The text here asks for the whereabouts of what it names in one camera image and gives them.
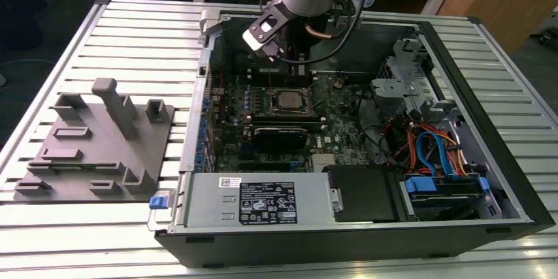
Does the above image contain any CPU socket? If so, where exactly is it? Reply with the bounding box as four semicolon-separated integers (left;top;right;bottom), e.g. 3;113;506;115
269;86;322;117

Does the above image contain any black RAM slot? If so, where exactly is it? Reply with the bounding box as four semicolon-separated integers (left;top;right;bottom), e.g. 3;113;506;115
251;114;327;123
251;122;327;131

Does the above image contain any black expansion slot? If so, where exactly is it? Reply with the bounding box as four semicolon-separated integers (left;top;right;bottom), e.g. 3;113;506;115
238;160;302;171

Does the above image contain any black plastic cover box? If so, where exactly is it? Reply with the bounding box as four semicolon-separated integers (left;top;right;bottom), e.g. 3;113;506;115
325;165;411;224

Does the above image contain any RAM stick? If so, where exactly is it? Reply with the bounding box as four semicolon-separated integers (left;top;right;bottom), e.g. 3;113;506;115
251;67;293;76

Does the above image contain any silver metal drive cage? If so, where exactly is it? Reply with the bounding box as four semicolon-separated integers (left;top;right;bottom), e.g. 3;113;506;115
370;39;463;136

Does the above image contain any green motherboard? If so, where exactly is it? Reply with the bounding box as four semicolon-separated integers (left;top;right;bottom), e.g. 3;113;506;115
208;69;381;174

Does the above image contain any black graphics card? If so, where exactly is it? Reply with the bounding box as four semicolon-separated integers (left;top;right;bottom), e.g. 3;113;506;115
253;125;309;152

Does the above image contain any silver chipset heatsink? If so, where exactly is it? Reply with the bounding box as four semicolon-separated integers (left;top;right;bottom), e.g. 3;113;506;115
311;153;341;165

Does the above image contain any hard disk in blue carrier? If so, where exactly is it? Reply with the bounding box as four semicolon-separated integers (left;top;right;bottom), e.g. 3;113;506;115
401;176;490;221

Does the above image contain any silver power supply unit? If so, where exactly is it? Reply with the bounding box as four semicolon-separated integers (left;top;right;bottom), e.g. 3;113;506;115
167;172;346;233

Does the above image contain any grey parts rack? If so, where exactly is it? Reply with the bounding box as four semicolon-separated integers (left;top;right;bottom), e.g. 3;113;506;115
12;78;175;203

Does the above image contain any chair wheel base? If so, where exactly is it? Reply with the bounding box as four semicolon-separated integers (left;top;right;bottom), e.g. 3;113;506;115
538;10;558;46

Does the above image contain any blue plastic latch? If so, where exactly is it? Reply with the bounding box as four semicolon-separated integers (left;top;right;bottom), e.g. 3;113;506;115
147;196;170;210

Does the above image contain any black open PC case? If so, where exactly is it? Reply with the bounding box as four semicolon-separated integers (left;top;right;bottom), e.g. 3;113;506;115
146;7;554;269

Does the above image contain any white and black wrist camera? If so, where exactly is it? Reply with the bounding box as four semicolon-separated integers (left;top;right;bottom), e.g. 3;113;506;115
242;6;291;63

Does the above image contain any black camera cable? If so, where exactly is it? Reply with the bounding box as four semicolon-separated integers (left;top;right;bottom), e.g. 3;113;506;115
277;0;374;64

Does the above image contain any grey case latch handle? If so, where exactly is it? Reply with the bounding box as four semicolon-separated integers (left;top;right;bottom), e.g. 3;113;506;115
198;9;225;44

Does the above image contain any black looped cable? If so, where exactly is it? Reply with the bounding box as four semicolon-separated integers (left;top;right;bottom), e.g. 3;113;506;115
355;84;402;167

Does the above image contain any blue data cable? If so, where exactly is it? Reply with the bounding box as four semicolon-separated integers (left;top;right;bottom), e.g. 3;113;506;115
417;131;457;178

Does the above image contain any orange power wire bundle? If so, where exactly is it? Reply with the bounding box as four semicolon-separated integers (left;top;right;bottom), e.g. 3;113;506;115
405;122;474;177

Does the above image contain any blue floor cable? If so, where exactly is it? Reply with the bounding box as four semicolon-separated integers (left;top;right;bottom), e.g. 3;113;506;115
0;59;60;68

